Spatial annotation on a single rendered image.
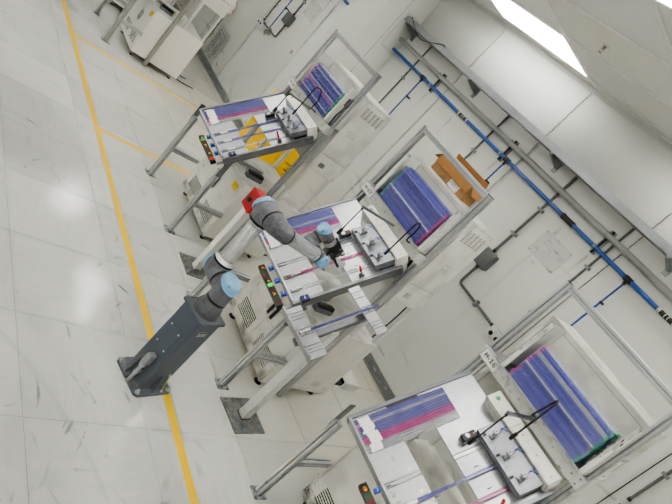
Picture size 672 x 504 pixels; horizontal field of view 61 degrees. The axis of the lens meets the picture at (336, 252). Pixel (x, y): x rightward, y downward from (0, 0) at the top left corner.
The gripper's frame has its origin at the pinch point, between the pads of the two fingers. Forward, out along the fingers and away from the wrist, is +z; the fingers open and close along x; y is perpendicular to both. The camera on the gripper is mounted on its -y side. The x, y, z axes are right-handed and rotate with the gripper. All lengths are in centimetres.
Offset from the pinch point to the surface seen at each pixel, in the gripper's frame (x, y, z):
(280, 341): 2, -52, 48
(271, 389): -36, -66, 30
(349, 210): 49, 28, 19
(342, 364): -10, -24, 92
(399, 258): -8.3, 36.2, 13.1
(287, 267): 18.6, -25.6, 4.5
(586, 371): -118, 81, 16
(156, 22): 460, -33, 45
